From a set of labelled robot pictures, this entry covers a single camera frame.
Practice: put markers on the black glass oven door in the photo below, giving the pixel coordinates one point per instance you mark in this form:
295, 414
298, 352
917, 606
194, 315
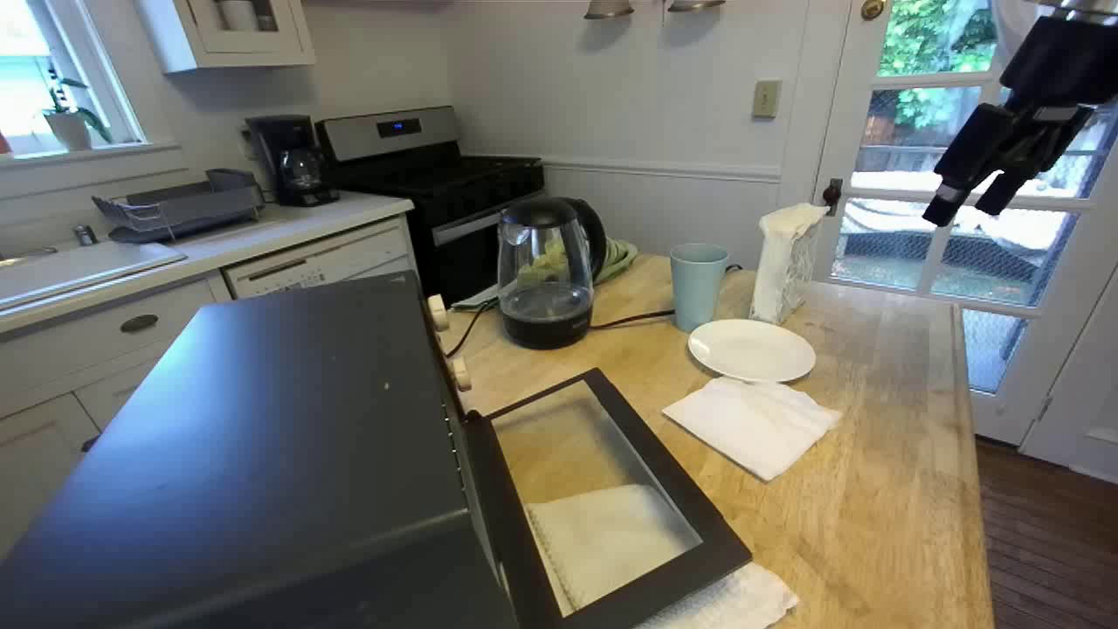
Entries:
589, 516

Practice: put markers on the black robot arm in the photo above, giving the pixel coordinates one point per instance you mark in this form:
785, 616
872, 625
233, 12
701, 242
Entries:
1064, 71

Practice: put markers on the white napkin near door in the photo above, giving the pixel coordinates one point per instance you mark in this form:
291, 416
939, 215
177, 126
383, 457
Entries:
742, 598

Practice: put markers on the white glass paned door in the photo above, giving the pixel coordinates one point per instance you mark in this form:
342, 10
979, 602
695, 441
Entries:
899, 78

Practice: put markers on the glass electric kettle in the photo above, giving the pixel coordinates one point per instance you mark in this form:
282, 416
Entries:
545, 270

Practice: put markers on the light blue plastic cup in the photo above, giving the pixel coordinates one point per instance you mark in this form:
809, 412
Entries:
695, 279

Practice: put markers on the white round plate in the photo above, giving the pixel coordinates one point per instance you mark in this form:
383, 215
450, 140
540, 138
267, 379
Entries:
751, 352

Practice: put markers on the black kitchen stove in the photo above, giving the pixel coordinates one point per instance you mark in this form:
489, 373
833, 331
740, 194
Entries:
454, 200

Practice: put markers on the white paper napkin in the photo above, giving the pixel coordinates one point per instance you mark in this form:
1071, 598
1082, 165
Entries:
759, 427

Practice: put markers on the black toaster oven body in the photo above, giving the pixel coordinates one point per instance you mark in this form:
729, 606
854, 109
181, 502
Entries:
283, 468

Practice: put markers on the black coffee maker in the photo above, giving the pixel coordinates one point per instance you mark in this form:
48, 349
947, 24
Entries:
291, 160

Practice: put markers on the grey dish rack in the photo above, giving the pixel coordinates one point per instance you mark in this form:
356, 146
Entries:
181, 211

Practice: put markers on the white kitchen counter cabinet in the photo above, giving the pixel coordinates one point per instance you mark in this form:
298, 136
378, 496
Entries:
76, 357

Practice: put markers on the potted plant on windowsill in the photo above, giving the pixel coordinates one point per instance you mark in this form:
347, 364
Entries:
71, 123

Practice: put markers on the beige wall light switch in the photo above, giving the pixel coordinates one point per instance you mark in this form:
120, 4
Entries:
766, 99

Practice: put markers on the white upper wall cabinet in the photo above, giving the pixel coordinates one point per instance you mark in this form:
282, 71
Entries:
229, 33

